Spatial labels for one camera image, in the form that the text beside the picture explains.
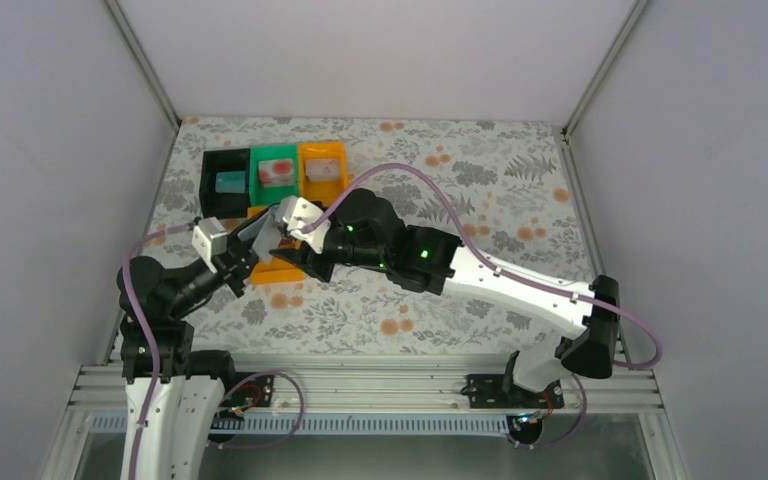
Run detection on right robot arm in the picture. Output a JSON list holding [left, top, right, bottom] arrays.
[[271, 189, 619, 392]]

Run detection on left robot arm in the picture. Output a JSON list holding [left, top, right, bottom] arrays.
[[117, 235, 258, 479]]

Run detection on pale card in orange bin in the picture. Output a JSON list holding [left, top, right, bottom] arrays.
[[305, 158, 341, 183]]

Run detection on teal card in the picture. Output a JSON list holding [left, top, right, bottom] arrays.
[[215, 171, 248, 194]]

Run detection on red patterned card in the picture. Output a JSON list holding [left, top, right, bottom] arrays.
[[257, 158, 297, 188]]

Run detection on near orange storage bin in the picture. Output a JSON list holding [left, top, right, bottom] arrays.
[[249, 240, 305, 285]]

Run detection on orange storage bin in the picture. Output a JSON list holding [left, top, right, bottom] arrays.
[[249, 240, 305, 285], [298, 142, 350, 207]]

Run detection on far orange storage bin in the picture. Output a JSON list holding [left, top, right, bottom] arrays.
[[298, 142, 350, 207]]

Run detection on black storage bin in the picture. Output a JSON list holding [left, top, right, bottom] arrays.
[[198, 148, 251, 219]]

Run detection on green storage bin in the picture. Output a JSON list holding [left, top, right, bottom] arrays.
[[249, 144, 300, 206]]

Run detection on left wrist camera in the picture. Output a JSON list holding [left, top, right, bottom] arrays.
[[191, 217, 228, 273]]

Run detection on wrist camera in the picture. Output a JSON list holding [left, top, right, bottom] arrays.
[[191, 217, 228, 273], [277, 196, 331, 254]]

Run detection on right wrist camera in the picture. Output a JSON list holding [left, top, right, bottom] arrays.
[[277, 196, 331, 254]]

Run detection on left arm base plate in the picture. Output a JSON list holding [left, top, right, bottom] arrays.
[[220, 372, 274, 410]]

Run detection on aluminium rail frame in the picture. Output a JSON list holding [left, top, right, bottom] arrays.
[[69, 354, 665, 415]]

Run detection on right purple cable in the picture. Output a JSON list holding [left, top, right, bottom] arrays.
[[297, 162, 665, 372]]

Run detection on purple cable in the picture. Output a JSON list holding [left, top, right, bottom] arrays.
[[120, 221, 200, 480], [297, 162, 665, 372]]

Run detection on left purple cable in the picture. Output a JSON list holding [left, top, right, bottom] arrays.
[[120, 221, 200, 480]]

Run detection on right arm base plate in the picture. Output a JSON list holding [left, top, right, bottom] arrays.
[[460, 374, 565, 409]]

